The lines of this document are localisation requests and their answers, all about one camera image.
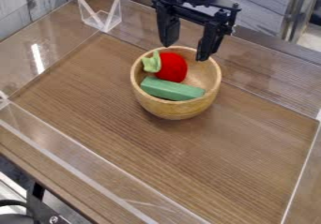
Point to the red plush fruit green leaves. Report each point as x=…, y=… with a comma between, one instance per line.
x=166, y=65

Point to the clear acrylic corner bracket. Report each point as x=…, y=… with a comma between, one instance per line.
x=101, y=20

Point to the metal table leg background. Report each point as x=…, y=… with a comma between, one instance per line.
x=295, y=19

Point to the green rectangular block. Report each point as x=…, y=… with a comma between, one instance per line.
x=170, y=90

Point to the black table frame bracket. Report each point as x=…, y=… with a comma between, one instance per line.
x=43, y=213

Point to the wooden bowl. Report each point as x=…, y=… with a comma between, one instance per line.
x=203, y=75

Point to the clear acrylic tray wall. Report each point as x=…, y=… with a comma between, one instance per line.
x=108, y=195

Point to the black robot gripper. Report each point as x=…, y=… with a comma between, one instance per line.
x=215, y=14

